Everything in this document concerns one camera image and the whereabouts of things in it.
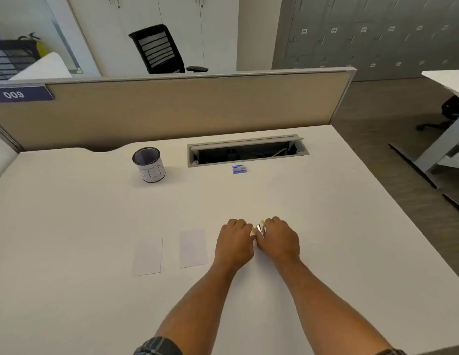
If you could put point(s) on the person's left hand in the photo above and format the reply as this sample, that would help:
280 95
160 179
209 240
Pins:
235 243

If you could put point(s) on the person's right hand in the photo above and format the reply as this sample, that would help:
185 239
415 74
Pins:
279 242

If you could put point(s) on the person's right fingers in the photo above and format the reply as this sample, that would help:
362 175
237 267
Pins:
272 225

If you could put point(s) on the person's left fingers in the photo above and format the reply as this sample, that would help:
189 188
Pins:
241 226

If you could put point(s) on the yellow silver stapler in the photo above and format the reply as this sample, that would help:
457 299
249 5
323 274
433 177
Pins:
259 229

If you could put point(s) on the person's right forearm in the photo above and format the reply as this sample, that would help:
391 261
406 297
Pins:
325 310

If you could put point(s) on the person's left forearm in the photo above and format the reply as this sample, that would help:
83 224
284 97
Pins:
199 303

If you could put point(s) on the white paper sheet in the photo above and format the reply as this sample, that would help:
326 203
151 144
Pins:
194 248
147 255

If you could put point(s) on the small blue staples box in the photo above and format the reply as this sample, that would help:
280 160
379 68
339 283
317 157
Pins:
239 169

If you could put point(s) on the white cylindrical pen holder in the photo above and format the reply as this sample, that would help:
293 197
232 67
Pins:
149 165

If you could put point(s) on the beige desk partition panel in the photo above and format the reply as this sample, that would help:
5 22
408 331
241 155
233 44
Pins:
170 110

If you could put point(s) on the dark plaid shirt sleeve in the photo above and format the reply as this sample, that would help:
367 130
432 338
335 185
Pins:
157 347

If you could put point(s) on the black mesh office chair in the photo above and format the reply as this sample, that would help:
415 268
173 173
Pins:
159 49

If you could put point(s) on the white adjustable desk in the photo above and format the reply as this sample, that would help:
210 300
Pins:
442 125

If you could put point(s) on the black office chair base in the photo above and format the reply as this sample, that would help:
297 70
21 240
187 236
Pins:
442 114

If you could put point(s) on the white storage cabinet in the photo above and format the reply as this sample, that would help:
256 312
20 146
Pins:
155 33

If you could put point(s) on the grey metal locker bank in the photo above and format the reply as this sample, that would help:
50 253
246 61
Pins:
370 33

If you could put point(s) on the blue desk number sign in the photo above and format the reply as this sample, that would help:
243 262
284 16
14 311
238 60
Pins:
22 94

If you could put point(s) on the black document tray rack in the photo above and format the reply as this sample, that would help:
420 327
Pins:
13 57

